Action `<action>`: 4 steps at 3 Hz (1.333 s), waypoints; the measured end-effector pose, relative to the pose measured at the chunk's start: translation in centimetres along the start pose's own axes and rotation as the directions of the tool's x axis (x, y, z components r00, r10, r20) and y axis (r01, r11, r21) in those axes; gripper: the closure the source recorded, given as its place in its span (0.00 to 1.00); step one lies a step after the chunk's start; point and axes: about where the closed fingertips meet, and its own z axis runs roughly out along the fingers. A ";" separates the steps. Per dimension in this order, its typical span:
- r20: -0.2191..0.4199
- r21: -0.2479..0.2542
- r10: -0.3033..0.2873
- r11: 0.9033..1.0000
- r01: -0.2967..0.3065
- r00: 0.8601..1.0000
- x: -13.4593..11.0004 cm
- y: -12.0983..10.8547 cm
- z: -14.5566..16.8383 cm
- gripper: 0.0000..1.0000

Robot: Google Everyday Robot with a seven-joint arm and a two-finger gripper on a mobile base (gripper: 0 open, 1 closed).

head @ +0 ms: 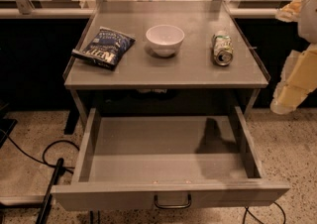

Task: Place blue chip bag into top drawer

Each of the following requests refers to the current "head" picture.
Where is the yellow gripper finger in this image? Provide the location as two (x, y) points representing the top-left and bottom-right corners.
(270, 45), (317, 115)
(275, 0), (306, 23)

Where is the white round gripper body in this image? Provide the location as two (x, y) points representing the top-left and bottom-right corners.
(298, 0), (317, 44)

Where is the blue chip bag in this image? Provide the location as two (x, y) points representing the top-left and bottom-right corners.
(71, 27), (136, 70)

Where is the grey open drawer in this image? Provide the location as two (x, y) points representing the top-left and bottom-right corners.
(53, 108), (289, 210)

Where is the green soda can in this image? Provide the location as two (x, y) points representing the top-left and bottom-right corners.
(212, 31), (233, 66)

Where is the grey cabinet table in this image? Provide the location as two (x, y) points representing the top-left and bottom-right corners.
(64, 0), (269, 121)

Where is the white ceramic bowl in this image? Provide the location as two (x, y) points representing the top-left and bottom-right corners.
(146, 25), (185, 57)

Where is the black pole on floor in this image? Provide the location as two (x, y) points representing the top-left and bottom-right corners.
(36, 158), (64, 224)

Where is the black object far left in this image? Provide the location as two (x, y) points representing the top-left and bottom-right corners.
(0, 102), (18, 150)

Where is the black cable bottom right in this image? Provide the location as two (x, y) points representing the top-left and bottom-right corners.
(242, 201), (287, 224)

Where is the black drawer handle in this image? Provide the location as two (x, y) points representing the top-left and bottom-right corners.
(154, 194), (192, 210)

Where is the black floor cable left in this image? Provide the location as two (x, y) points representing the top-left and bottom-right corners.
(0, 128), (81, 174)

